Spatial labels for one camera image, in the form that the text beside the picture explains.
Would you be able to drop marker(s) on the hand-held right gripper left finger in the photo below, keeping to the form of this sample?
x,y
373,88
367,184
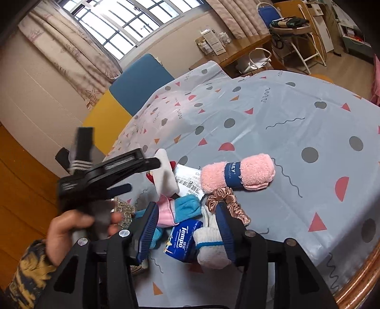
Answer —
x,y
147,230

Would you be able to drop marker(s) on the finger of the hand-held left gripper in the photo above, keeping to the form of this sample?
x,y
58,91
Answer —
x,y
139,166
121,188

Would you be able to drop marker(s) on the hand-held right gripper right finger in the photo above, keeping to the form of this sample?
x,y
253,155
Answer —
x,y
226,234

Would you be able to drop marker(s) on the white knit sock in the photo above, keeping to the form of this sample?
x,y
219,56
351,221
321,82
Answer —
x,y
207,252

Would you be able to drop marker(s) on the white foam sponge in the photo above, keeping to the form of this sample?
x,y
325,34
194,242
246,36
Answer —
x,y
164,178

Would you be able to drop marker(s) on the pink satin scrunchie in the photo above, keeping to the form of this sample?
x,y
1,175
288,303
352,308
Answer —
x,y
234,205

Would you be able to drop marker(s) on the blue tissue pack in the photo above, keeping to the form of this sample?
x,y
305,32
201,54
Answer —
x,y
181,237

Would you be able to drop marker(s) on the teal toy figure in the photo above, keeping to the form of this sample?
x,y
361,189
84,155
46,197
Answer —
x,y
187,208

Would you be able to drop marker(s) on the pink towel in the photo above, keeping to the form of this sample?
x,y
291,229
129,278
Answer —
x,y
255,172

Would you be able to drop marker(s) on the person's left forearm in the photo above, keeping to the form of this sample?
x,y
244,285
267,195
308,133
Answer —
x,y
26,276

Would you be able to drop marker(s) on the person's left hand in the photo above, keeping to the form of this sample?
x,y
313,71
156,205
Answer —
x,y
63,231

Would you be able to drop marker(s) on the red cloth item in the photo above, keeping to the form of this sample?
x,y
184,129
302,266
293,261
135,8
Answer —
x,y
150,176

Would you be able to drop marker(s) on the woven tissue box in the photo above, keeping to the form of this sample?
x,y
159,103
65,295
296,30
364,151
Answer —
x,y
126,209

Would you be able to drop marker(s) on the white printed packet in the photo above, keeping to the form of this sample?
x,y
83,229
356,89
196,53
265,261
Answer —
x,y
187,181

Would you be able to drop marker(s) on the grey yellow blue headboard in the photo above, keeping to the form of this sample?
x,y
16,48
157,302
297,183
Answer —
x,y
139,80

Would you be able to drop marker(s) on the patterned tablecloth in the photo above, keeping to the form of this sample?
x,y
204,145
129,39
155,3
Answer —
x,y
267,133

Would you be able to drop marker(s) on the beige patterned curtain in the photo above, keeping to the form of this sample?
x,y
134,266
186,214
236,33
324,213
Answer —
x,y
74,59
237,17

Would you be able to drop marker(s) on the brown carton box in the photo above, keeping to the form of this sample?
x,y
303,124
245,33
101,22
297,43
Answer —
x,y
200,44

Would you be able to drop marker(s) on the large grid window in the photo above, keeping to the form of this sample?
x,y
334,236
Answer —
x,y
118,26

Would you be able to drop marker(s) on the white carton box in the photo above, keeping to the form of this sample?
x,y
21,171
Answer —
x,y
213,41

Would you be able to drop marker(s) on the wooden desk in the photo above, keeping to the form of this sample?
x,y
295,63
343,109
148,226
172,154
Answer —
x,y
237,50

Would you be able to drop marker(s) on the white tote bag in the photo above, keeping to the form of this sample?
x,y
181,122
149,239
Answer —
x,y
255,64

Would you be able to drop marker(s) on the blue folding chair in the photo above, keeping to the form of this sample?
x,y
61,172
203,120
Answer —
x,y
267,14

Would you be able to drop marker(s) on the dark bag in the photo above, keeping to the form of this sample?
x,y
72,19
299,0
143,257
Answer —
x,y
289,22

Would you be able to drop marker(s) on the pink blanket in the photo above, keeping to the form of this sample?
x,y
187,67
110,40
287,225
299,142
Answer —
x,y
376,80

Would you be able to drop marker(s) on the white cabinet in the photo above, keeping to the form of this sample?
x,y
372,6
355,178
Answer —
x,y
325,29

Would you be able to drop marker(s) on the low grey storage shelf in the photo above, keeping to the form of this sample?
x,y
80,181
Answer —
x,y
356,44

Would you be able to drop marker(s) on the white frame high chair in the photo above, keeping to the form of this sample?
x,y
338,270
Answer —
x,y
297,44

